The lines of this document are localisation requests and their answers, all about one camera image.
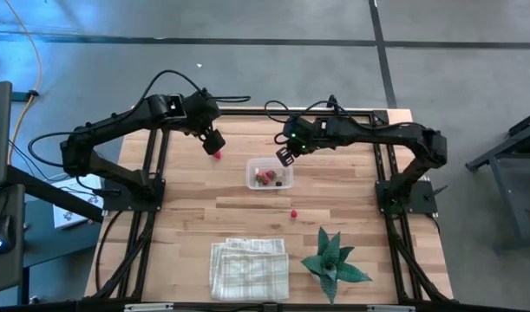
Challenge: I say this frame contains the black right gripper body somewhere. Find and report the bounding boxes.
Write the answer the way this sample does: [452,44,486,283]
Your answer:
[281,115,317,156]

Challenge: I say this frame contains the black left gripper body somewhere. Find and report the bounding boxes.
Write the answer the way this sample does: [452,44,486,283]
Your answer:
[199,127,227,151]

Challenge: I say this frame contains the green artificial potted plant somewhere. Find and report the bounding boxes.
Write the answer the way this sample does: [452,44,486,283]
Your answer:
[299,226,373,305]

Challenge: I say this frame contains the clear plastic tupperware container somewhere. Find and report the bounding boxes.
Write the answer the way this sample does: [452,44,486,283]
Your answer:
[245,157,295,191]

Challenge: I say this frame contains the folded white checked towel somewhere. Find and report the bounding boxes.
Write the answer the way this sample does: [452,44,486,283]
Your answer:
[208,237,291,302]

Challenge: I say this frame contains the white cardboard box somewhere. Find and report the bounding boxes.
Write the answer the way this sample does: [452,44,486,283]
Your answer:
[51,172,106,230]

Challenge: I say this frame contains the black diagonal beam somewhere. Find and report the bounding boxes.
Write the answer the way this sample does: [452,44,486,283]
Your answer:
[6,165,105,224]

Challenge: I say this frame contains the dark low table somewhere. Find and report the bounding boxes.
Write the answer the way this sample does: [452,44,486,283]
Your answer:
[23,197,101,269]

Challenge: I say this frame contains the grey metal bench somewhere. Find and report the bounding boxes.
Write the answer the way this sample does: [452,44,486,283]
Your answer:
[465,107,530,255]

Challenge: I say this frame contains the black computer mouse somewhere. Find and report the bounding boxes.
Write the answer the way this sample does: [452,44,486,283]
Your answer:
[0,214,16,256]

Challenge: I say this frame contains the dark desk surface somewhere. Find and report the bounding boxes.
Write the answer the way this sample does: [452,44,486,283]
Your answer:
[0,184,26,296]

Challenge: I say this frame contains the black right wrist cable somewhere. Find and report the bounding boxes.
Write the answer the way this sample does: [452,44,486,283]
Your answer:
[264,99,349,146]

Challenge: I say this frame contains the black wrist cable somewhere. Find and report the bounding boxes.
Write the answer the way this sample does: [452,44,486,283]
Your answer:
[134,68,252,114]
[264,99,349,146]

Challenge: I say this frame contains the black aluminium table frame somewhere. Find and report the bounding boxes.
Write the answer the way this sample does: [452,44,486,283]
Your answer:
[85,107,455,304]

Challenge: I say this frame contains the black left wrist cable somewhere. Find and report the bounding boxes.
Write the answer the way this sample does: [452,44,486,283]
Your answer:
[134,68,252,114]

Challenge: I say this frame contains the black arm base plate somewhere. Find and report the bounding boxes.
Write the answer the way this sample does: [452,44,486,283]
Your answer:
[375,179,440,215]
[102,176,167,213]

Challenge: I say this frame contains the silver rail bracket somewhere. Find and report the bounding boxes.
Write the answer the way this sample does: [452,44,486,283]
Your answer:
[366,304,416,312]
[123,302,174,312]

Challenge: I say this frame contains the black left shoulder cable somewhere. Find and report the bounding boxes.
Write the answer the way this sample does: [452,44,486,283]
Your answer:
[28,132,75,168]

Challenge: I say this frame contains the thin black floor cable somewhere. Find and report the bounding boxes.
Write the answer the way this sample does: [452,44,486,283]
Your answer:
[8,138,90,182]

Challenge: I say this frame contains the black floor cable clip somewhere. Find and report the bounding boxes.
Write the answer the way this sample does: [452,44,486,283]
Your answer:
[11,88,41,104]

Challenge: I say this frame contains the yellow floor cable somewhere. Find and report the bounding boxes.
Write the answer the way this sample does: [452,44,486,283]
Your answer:
[3,0,43,166]

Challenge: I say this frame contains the black metal rail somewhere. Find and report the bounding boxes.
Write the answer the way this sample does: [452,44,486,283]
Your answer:
[0,298,530,312]

